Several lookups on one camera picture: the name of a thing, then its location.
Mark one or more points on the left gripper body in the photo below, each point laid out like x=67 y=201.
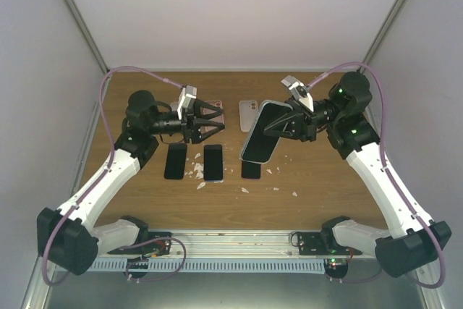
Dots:
x=188 y=129

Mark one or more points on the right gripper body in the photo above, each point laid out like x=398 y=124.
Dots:
x=308 y=129

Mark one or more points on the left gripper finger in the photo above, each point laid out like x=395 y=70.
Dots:
x=199 y=136
x=196 y=109

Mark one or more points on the blue phone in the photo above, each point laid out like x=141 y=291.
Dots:
x=213 y=165

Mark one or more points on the bare black phone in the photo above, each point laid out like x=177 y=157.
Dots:
x=259 y=147

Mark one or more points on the cream cased phone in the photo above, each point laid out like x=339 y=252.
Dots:
x=248 y=110

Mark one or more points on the purple phone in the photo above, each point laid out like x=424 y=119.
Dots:
x=250 y=170

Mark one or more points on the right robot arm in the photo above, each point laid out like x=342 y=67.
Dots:
x=412 y=238

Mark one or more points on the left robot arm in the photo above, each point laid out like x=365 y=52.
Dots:
x=146 y=121

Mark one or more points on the white debris pile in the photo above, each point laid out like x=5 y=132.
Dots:
x=195 y=171

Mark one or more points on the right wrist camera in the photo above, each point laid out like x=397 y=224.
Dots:
x=299 y=92

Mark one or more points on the aluminium front rail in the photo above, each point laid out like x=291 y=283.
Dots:
x=231 y=242

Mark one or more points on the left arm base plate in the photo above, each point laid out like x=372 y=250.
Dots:
x=158 y=248

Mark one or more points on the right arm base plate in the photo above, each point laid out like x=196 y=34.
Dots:
x=311 y=244

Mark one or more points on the slotted cable duct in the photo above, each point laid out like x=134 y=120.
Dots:
x=215 y=265

